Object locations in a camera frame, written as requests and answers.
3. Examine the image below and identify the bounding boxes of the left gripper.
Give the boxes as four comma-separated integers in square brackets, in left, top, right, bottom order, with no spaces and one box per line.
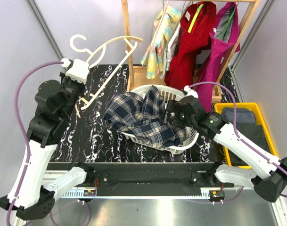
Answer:
[61,67,88,119]

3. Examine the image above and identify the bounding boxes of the white plastic laundry basket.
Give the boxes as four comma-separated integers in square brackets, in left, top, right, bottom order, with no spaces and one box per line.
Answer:
[117,85,199,154]

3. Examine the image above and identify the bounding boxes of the cream plastic hanger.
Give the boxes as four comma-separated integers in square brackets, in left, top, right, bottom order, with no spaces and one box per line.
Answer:
[69,34,141,118]

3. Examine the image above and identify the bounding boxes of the navy plaid skirt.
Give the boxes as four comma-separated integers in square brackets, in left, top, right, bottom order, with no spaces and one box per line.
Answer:
[104,86,189,148]

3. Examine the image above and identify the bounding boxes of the pastel floral skirt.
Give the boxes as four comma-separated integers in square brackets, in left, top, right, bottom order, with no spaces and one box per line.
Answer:
[140,6,181,80]

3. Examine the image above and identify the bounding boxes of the pink plastic hanger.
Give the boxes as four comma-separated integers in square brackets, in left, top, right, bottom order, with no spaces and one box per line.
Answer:
[153,0,169,46]

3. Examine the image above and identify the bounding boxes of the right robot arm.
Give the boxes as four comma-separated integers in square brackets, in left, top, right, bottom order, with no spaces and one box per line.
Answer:
[166,96,287,202]

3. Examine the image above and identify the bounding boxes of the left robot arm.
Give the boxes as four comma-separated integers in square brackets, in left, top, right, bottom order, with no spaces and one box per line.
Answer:
[0,77,94,221]

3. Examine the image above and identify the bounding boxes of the green hanger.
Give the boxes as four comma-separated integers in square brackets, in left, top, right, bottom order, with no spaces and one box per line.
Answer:
[221,7,235,40]

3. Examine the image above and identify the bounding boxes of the yellow-green hanger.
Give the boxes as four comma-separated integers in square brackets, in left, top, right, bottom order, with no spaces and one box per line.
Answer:
[188,3,204,33]

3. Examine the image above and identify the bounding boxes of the red dress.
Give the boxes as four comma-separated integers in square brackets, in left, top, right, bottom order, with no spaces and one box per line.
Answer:
[164,1,216,90]

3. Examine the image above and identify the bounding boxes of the folded dark clothes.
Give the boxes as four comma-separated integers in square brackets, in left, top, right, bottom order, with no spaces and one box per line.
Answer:
[221,107,272,166]

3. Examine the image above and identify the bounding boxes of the wooden clothes rack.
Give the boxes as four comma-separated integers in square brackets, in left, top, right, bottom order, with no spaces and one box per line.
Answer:
[121,0,265,103]

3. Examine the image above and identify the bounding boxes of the yellow plastic bin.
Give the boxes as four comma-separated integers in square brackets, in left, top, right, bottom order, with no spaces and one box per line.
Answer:
[222,102,279,169]

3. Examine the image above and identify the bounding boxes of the white garment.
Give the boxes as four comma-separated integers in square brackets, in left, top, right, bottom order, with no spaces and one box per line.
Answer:
[160,23,181,80]

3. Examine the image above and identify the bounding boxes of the magenta dress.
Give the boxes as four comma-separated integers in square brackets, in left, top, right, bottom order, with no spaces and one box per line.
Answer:
[195,2,240,113]

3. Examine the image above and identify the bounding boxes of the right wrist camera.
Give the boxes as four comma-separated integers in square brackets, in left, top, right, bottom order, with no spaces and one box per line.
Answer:
[182,85,198,98]

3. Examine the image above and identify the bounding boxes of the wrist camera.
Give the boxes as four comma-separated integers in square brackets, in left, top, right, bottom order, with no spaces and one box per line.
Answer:
[182,85,198,98]
[60,58,89,85]

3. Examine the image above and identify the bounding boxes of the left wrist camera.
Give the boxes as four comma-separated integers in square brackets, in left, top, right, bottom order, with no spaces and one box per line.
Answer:
[60,58,89,85]

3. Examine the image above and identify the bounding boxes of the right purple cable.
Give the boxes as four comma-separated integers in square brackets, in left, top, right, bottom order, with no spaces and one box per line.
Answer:
[188,81,287,198]

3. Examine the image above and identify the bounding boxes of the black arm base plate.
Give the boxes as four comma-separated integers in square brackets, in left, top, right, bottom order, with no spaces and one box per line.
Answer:
[45,162,235,197]

